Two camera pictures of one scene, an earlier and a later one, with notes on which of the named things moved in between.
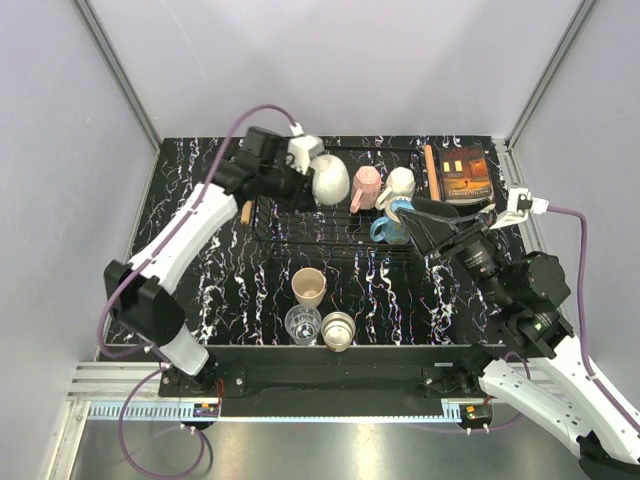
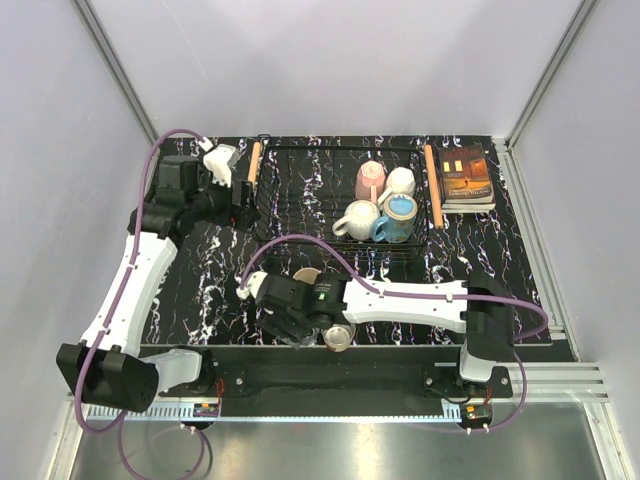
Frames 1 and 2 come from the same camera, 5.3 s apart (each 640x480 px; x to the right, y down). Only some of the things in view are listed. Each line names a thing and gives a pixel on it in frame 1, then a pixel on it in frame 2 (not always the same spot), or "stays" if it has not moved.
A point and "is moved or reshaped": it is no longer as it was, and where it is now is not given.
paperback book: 465,174 stays
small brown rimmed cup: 337,328 stays
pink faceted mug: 366,188 is moved or reshaped
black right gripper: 427,229 to 273,323
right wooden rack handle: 432,173 stays
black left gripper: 302,197 to 246,213
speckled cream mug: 330,179 to 357,220
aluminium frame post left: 120,73 stays
